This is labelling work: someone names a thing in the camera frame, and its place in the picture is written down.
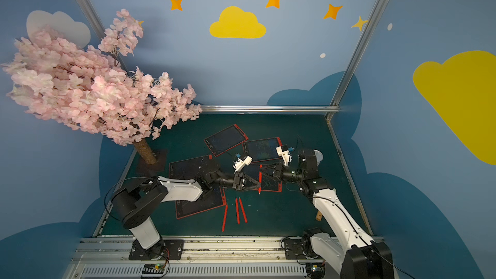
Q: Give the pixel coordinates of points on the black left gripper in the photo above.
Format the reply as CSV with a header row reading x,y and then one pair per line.
x,y
237,180

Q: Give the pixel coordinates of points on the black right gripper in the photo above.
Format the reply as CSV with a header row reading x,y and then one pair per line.
x,y
279,172

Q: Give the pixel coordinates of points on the red tablet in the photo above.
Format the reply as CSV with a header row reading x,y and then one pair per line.
x,y
269,184
262,149
225,140
214,200
190,168

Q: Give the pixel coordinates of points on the red stylus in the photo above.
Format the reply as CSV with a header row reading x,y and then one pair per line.
x,y
237,207
260,179
225,217
242,208

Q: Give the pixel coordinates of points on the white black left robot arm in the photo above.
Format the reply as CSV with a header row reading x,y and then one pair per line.
x,y
139,197

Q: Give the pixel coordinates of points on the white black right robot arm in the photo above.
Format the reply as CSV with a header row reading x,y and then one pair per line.
x,y
354,254

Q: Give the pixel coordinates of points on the silver tin can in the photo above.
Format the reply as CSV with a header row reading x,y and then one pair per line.
x,y
319,156

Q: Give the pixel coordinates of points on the small circuit board right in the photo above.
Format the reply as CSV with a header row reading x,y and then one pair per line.
x,y
315,271

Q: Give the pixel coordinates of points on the small circuit board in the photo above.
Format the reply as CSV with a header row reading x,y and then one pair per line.
x,y
315,271
153,271

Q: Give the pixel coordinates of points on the small circuit board left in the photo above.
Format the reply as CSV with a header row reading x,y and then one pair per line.
x,y
153,271

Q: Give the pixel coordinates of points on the pink cherry blossom tree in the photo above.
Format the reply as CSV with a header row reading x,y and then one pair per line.
x,y
88,89

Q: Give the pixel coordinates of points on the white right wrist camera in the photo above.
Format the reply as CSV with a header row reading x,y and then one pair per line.
x,y
285,153

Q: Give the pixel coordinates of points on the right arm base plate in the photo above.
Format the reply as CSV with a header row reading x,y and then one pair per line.
x,y
298,249

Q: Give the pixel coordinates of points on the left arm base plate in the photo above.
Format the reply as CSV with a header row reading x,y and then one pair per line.
x,y
163,250

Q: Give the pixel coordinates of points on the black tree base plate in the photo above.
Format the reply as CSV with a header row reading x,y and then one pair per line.
x,y
145,169

